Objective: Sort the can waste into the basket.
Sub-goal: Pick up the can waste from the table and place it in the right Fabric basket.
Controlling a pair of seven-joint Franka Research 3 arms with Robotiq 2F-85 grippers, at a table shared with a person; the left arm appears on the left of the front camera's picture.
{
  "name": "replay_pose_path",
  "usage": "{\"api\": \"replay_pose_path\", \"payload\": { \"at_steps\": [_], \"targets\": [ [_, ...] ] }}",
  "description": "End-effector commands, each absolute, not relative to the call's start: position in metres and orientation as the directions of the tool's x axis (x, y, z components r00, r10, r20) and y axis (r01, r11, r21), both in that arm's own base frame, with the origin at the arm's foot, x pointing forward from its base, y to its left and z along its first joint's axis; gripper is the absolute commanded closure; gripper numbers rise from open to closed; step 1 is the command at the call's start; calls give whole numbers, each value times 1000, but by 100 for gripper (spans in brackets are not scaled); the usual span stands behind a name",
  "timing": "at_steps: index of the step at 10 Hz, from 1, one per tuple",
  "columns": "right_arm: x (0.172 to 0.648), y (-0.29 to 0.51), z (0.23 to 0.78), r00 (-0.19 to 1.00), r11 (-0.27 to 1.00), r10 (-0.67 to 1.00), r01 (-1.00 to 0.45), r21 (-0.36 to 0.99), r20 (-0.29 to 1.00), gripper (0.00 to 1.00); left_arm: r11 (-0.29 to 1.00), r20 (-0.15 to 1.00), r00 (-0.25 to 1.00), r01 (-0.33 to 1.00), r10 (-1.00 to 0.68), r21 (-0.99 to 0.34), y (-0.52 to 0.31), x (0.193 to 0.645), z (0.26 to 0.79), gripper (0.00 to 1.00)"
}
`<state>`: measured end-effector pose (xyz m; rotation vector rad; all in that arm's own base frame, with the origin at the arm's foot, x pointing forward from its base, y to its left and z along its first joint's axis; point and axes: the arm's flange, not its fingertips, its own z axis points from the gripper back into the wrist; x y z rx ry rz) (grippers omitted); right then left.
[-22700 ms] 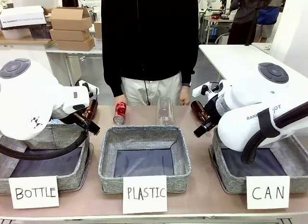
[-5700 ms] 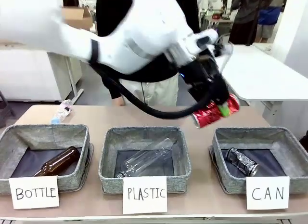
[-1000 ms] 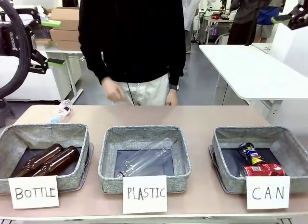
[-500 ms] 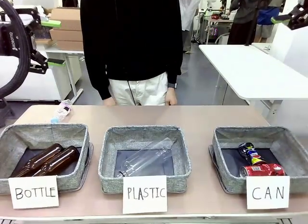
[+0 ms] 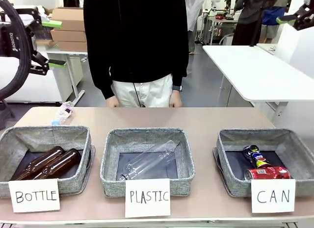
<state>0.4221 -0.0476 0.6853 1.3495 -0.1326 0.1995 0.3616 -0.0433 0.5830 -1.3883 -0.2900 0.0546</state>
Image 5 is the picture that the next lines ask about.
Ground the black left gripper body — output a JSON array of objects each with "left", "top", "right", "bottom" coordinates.
[{"left": 0, "top": 24, "right": 38, "bottom": 58}]

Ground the small labelled water bottle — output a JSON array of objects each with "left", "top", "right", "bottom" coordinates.
[{"left": 51, "top": 101, "right": 75, "bottom": 127}]

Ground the brown glass bottle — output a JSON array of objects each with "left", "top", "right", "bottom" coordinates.
[
  {"left": 14, "top": 145, "right": 66, "bottom": 181},
  {"left": 33, "top": 148, "right": 83, "bottom": 181}
]

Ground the large clear plastic bottle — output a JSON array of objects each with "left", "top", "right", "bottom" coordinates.
[{"left": 119, "top": 139, "right": 180, "bottom": 182}]

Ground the blue crushed soda can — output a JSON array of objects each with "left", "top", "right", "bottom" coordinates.
[{"left": 242, "top": 145, "right": 270, "bottom": 169}]

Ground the red crushed soda can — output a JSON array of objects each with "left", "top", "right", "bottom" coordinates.
[{"left": 244, "top": 166, "right": 292, "bottom": 181}]

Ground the person right forearm black sleeve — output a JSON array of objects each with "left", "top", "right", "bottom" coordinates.
[{"left": 93, "top": 63, "right": 116, "bottom": 100}]

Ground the person left forearm black sleeve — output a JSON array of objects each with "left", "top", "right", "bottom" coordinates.
[{"left": 171, "top": 58, "right": 189, "bottom": 87}]

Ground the grey fabric basket bottle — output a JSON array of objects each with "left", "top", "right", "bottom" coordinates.
[{"left": 0, "top": 125, "right": 96, "bottom": 199}]

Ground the grey fabric basket plastic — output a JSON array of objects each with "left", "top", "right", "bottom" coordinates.
[{"left": 100, "top": 127, "right": 196, "bottom": 198}]

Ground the grey fabric basket can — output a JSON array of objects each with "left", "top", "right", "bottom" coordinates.
[{"left": 212, "top": 128, "right": 314, "bottom": 198}]

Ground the white paper sign can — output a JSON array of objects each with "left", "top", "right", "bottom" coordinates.
[{"left": 250, "top": 178, "right": 296, "bottom": 214}]

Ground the person right hand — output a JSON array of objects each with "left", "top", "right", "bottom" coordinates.
[{"left": 105, "top": 95, "right": 121, "bottom": 108}]

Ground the person left hand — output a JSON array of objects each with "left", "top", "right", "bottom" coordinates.
[{"left": 169, "top": 91, "right": 183, "bottom": 108}]

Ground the purple plastic crate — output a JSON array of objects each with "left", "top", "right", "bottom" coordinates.
[{"left": 36, "top": 26, "right": 52, "bottom": 40}]

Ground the white desk with metal legs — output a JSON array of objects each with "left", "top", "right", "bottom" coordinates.
[{"left": 46, "top": 49, "right": 88, "bottom": 103}]

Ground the open cardboard box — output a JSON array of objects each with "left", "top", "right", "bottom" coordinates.
[{"left": 50, "top": 7, "right": 86, "bottom": 32}]

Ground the flat closed cardboard box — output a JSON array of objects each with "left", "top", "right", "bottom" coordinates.
[{"left": 50, "top": 29, "right": 87, "bottom": 43}]

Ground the wide closed cardboard box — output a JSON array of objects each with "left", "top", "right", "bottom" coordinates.
[{"left": 57, "top": 40, "right": 88, "bottom": 52}]

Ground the bystander in blue shirt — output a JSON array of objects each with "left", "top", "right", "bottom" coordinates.
[{"left": 259, "top": 6, "right": 287, "bottom": 44}]

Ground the bystander in dark coat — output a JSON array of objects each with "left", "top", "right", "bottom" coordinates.
[{"left": 231, "top": 0, "right": 279, "bottom": 46}]

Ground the large white table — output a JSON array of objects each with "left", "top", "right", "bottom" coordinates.
[{"left": 203, "top": 44, "right": 314, "bottom": 125}]

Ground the white chair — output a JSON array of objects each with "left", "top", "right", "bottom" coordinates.
[{"left": 219, "top": 33, "right": 236, "bottom": 46}]

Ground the person in black sweater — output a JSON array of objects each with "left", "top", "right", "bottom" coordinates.
[{"left": 82, "top": 0, "right": 189, "bottom": 108}]

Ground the cluttered background workbench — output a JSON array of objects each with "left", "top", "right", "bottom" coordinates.
[{"left": 203, "top": 13, "right": 239, "bottom": 45}]

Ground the bystander in white coat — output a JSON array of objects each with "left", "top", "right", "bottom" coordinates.
[{"left": 183, "top": 0, "right": 205, "bottom": 55}]

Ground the white paper sign bottle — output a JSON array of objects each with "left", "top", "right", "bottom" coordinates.
[{"left": 8, "top": 178, "right": 61, "bottom": 213}]

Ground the white paper sign plastic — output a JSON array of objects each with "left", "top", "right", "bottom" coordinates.
[{"left": 125, "top": 178, "right": 171, "bottom": 218}]

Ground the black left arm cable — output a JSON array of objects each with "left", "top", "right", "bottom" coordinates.
[{"left": 0, "top": 0, "right": 33, "bottom": 101}]

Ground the thin black hanging cord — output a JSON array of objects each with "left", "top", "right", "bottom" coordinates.
[{"left": 132, "top": 82, "right": 142, "bottom": 108}]

